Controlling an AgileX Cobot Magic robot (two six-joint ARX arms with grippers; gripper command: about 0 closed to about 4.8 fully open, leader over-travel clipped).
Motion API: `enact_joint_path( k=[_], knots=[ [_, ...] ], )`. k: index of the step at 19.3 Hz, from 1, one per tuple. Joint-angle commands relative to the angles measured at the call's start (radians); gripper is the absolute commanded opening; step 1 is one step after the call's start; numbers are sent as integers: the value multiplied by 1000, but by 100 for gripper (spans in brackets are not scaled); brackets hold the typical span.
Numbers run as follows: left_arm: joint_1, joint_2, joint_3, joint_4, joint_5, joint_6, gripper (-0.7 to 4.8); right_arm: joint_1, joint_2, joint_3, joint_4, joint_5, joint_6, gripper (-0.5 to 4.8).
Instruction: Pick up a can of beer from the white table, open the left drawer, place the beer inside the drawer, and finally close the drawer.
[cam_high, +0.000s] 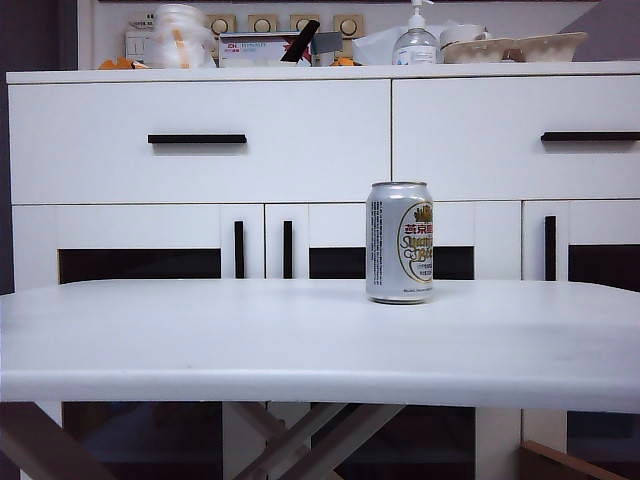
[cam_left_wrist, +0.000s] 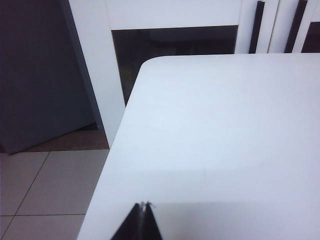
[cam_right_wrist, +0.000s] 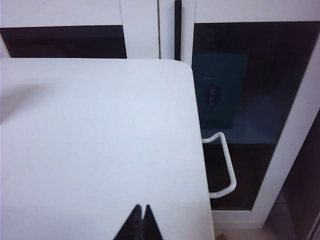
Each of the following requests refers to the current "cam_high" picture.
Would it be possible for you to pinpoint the silver beer can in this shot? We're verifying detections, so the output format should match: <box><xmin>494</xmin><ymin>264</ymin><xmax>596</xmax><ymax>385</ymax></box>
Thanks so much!
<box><xmin>365</xmin><ymin>181</ymin><xmax>435</xmax><ymax>305</ymax></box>

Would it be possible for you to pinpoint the white cabinet drawer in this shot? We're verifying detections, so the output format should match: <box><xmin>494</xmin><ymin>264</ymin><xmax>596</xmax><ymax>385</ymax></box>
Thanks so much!
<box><xmin>8</xmin><ymin>79</ymin><xmax>392</xmax><ymax>205</ymax></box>
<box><xmin>392</xmin><ymin>75</ymin><xmax>640</xmax><ymax>202</ymax></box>

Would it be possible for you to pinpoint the translucent plastic cup stack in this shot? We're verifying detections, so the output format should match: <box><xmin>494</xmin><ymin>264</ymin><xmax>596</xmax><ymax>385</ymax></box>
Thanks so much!
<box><xmin>149</xmin><ymin>3</ymin><xmax>219</xmax><ymax>70</ymax></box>

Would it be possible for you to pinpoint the beige paper pulp egg tray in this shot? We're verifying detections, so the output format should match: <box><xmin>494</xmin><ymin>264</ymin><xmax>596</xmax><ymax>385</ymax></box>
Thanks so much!
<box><xmin>442</xmin><ymin>31</ymin><xmax>590</xmax><ymax>64</ymax></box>

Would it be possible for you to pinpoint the white tape roll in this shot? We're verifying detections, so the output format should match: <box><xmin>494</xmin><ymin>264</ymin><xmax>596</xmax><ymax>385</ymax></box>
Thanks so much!
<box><xmin>439</xmin><ymin>23</ymin><xmax>494</xmax><ymax>46</ymax></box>

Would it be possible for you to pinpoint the white wall socket panel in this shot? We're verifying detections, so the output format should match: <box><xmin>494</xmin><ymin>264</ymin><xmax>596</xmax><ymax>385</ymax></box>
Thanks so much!
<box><xmin>124</xmin><ymin>30</ymin><xmax>161</xmax><ymax>69</ymax></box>

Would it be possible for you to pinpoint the clear hand sanitizer pump bottle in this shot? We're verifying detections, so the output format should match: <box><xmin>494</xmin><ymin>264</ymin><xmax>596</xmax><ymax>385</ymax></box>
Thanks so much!
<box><xmin>391</xmin><ymin>0</ymin><xmax>444</xmax><ymax>65</ymax></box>

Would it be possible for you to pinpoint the black horizontal drawer handle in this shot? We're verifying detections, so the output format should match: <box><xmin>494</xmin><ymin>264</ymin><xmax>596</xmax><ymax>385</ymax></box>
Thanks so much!
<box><xmin>147</xmin><ymin>133</ymin><xmax>248</xmax><ymax>147</ymax></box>
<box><xmin>541</xmin><ymin>130</ymin><xmax>640</xmax><ymax>143</ymax></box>

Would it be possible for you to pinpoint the brown table leg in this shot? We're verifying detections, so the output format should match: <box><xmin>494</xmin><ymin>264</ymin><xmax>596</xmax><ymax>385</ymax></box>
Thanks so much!
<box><xmin>0</xmin><ymin>402</ymin><xmax>119</xmax><ymax>480</ymax></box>

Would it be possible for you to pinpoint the white cabinet door dark window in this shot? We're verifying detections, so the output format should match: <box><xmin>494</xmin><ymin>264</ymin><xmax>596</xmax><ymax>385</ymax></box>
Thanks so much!
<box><xmin>265</xmin><ymin>202</ymin><xmax>521</xmax><ymax>480</ymax></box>
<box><xmin>11</xmin><ymin>203</ymin><xmax>265</xmax><ymax>480</ymax></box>
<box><xmin>522</xmin><ymin>200</ymin><xmax>640</xmax><ymax>480</ymax></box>

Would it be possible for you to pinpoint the brown wooden board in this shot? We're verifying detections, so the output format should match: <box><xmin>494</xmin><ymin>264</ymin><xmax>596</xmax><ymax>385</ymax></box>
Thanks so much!
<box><xmin>518</xmin><ymin>439</ymin><xmax>640</xmax><ymax>480</ymax></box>

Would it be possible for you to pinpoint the black vertical door handle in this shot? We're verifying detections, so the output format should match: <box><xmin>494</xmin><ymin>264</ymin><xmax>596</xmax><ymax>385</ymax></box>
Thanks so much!
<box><xmin>544</xmin><ymin>215</ymin><xmax>558</xmax><ymax>282</ymax></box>
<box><xmin>282</xmin><ymin>220</ymin><xmax>294</xmax><ymax>280</ymax></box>
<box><xmin>234</xmin><ymin>220</ymin><xmax>246</xmax><ymax>280</ymax></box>

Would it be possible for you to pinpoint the white sideboard cabinet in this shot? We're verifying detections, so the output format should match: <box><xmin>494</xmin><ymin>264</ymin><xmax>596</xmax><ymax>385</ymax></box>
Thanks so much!
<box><xmin>5</xmin><ymin>60</ymin><xmax>640</xmax><ymax>480</ymax></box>

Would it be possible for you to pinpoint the white red cardboard box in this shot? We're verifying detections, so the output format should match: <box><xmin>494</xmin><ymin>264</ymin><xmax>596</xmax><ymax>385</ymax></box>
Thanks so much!
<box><xmin>218</xmin><ymin>30</ymin><xmax>315</xmax><ymax>68</ymax></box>

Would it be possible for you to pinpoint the beige wall dimmer knob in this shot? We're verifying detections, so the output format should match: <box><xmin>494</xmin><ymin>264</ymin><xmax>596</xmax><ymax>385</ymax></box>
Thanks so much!
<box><xmin>289</xmin><ymin>13</ymin><xmax>321</xmax><ymax>34</ymax></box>
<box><xmin>247</xmin><ymin>13</ymin><xmax>279</xmax><ymax>35</ymax></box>
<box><xmin>333</xmin><ymin>13</ymin><xmax>365</xmax><ymax>39</ymax></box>
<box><xmin>205</xmin><ymin>13</ymin><xmax>235</xmax><ymax>37</ymax></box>

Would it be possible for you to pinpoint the grey small box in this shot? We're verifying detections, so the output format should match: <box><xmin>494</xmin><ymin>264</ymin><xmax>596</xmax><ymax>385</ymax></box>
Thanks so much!
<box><xmin>314</xmin><ymin>31</ymin><xmax>343</xmax><ymax>66</ymax></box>

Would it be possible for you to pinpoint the black flat stick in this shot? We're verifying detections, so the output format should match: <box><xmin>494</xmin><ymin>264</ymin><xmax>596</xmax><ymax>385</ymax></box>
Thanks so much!
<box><xmin>279</xmin><ymin>20</ymin><xmax>321</xmax><ymax>64</ymax></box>

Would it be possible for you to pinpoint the white crossed table leg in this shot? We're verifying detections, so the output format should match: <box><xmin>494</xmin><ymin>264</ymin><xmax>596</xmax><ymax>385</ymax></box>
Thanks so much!
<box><xmin>234</xmin><ymin>402</ymin><xmax>407</xmax><ymax>480</ymax></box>
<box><xmin>223</xmin><ymin>401</ymin><xmax>326</xmax><ymax>480</ymax></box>

